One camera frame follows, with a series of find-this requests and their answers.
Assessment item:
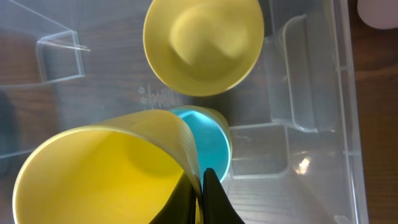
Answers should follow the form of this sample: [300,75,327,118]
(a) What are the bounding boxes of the yellow cup back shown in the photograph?
[12,110,201,223]

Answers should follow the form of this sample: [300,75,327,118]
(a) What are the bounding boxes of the light blue cup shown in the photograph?
[185,113,232,182]

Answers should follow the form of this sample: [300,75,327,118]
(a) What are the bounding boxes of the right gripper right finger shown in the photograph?
[203,168,244,224]

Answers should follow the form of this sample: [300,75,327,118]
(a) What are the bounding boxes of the clear plastic storage bin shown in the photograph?
[1,0,369,223]

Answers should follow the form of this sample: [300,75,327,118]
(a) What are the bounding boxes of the yellow small bowl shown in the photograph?
[143,0,265,96]

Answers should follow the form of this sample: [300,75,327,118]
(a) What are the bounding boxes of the pink cup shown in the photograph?
[357,0,398,29]

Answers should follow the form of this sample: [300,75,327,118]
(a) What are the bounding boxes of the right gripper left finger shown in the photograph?
[149,173,199,224]

